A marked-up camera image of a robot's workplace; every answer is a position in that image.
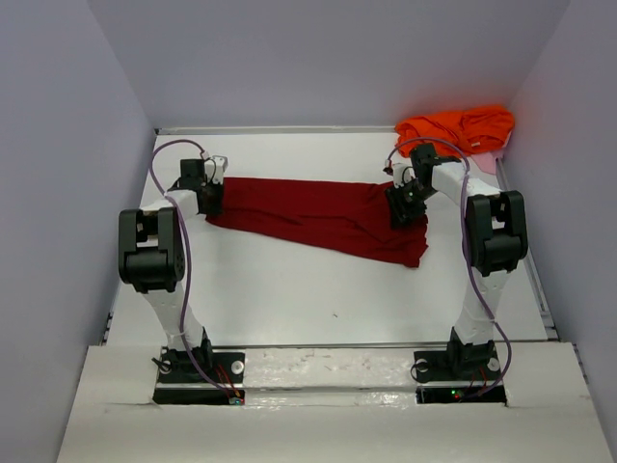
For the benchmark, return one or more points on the white cardboard front cover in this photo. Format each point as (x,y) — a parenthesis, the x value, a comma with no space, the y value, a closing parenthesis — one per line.
(334,405)

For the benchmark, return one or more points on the dark red t shirt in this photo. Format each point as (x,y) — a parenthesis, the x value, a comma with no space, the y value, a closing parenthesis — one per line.
(348,217)

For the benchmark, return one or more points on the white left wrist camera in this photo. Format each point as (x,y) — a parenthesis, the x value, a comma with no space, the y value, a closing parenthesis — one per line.
(215,167)

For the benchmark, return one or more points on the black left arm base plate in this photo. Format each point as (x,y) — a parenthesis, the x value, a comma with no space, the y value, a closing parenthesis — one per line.
(180,383)

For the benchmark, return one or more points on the orange t shirt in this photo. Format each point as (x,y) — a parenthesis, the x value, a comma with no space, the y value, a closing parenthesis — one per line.
(473,131)

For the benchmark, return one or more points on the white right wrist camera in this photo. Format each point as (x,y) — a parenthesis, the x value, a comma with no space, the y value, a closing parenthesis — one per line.
(401,173)

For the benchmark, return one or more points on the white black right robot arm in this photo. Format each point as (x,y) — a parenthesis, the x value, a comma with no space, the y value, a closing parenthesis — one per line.
(494,241)

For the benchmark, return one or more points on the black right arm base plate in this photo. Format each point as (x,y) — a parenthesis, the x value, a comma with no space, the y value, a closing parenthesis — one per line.
(437,383)

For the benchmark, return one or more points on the pink t shirt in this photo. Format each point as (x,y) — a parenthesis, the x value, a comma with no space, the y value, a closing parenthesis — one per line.
(487,161)

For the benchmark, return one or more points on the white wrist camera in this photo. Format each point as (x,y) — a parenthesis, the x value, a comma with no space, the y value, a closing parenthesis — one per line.
(401,173)
(215,167)

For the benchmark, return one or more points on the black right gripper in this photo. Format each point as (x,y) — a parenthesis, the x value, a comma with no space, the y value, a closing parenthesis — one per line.
(405,207)

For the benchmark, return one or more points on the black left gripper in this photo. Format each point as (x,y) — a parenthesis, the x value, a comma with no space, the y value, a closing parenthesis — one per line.
(213,199)

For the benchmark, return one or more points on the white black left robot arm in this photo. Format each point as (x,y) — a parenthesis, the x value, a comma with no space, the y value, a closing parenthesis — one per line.
(155,258)

